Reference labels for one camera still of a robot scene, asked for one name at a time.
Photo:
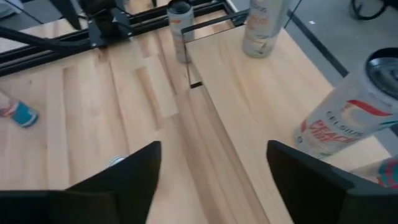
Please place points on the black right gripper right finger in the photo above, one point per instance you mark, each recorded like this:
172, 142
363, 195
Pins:
311, 193

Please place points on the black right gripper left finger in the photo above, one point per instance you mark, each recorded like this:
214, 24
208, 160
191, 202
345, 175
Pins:
124, 186

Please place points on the red Fanta strawberry can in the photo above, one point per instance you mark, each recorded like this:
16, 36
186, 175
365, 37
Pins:
115, 161

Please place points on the white Celsius Peach Vibe can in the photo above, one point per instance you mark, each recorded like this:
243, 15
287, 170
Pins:
345, 121

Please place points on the blue Red Bull can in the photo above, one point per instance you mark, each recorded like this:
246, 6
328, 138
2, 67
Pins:
23, 115
390, 174

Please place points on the white Celsius Tropical Vibe can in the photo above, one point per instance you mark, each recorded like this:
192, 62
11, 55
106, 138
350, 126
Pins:
178, 18

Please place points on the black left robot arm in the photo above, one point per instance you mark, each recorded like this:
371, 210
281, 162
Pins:
99, 15

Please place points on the wooden shelf with black legs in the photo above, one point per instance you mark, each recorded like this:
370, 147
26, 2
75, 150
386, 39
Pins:
248, 109

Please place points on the black aluminium table frame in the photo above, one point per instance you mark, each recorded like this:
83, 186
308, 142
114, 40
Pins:
31, 63

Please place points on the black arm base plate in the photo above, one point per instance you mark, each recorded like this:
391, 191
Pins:
124, 28

